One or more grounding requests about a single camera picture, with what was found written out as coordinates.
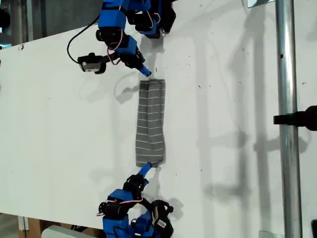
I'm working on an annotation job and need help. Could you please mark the grey striped towel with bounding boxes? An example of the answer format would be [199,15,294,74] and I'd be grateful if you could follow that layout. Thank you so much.
[135,79,166,168]

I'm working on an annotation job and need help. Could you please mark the white box under table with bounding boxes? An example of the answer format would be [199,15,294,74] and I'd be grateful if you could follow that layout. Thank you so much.
[41,225,104,238]

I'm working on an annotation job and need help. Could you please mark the wooden table leg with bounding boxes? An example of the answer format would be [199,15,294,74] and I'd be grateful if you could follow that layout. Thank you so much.
[17,216,42,238]

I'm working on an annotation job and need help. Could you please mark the black round object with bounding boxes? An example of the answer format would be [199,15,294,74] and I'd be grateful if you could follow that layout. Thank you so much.
[0,8,11,28]

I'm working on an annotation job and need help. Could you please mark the black clamp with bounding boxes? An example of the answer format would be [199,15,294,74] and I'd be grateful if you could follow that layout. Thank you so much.
[273,105,317,131]

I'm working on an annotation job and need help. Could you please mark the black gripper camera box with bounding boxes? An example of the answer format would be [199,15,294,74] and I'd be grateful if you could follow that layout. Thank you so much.
[77,52,107,75]
[149,199,174,238]

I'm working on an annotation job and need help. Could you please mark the black camera cable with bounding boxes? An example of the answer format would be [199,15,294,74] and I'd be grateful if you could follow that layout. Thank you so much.
[66,21,100,64]

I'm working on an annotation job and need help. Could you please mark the steel post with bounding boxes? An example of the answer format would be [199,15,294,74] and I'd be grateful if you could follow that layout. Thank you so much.
[274,0,303,238]

